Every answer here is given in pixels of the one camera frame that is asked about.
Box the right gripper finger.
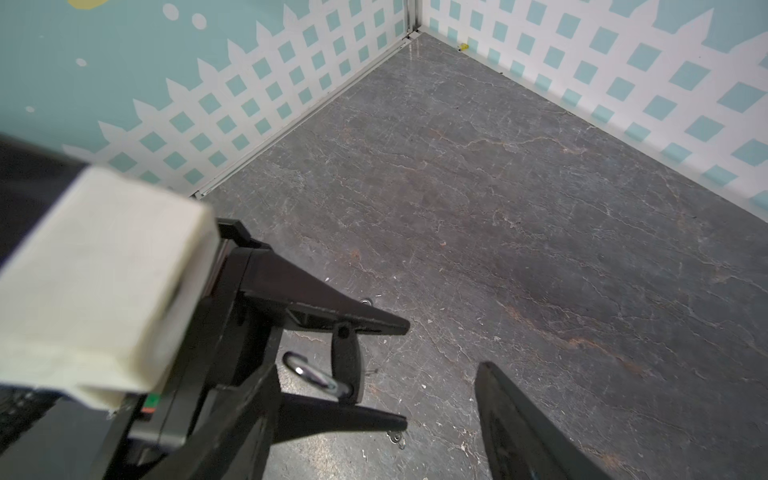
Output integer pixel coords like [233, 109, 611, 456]
[475, 362, 609, 480]

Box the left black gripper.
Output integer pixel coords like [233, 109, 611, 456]
[89, 218, 410, 479]

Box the silver key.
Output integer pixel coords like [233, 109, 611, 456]
[282, 352, 352, 399]

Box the black padlock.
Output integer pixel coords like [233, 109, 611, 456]
[331, 322, 364, 404]

